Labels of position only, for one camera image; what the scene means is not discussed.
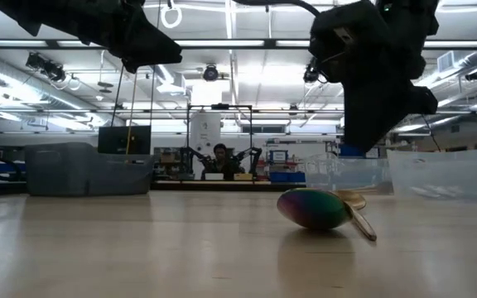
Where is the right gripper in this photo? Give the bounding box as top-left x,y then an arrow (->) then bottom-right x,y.
309,0 -> 438,153

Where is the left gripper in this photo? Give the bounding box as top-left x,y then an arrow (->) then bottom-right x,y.
93,0 -> 184,75

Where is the iridescent rainbow spoon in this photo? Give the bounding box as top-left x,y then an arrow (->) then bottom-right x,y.
276,188 -> 354,231

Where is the round black ceiling fixture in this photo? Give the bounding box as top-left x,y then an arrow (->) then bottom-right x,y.
202,64 -> 220,83

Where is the overhead led light bar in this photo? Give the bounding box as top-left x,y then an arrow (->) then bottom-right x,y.
0,38 -> 477,51

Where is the clear plastic bin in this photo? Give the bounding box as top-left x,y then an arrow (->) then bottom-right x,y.
387,147 -> 477,206
303,151 -> 393,195

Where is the white column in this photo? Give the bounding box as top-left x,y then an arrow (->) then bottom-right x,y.
188,111 -> 222,181

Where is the black monitor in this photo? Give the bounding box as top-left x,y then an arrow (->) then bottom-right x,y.
97,125 -> 152,156

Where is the blue storage bin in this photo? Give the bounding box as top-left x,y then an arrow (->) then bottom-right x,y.
268,171 -> 306,184

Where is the person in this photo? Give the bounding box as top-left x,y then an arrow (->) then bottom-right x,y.
200,142 -> 243,181

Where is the smoked grey plastic bin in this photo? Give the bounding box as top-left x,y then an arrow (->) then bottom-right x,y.
23,142 -> 155,197

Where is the distant workbench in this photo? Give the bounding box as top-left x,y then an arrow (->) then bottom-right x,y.
151,178 -> 306,192

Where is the white cable ring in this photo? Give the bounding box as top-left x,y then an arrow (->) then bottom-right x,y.
160,0 -> 184,30

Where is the black cable yellow tag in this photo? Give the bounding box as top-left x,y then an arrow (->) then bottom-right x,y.
422,115 -> 443,152

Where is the black overhead camera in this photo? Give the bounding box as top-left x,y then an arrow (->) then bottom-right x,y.
303,57 -> 326,85

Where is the black station frame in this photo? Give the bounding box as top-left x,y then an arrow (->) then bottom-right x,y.
185,103 -> 254,182

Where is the black ceiling camera cluster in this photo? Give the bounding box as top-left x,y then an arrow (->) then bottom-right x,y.
25,51 -> 68,84

